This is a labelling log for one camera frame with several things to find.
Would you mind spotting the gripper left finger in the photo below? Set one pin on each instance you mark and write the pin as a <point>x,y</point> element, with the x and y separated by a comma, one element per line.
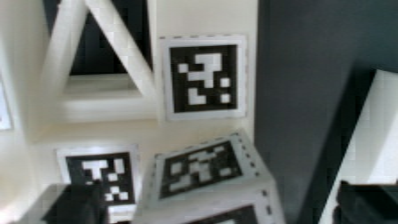
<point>78,206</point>

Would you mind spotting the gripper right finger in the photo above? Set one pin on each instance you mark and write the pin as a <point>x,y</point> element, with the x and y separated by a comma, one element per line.
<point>366,204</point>

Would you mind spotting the white chair leg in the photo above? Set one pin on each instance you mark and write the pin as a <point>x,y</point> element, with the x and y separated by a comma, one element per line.
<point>208,186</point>

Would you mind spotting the white chair back piece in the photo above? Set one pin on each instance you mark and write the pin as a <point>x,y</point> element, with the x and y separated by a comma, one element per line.
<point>96,115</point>

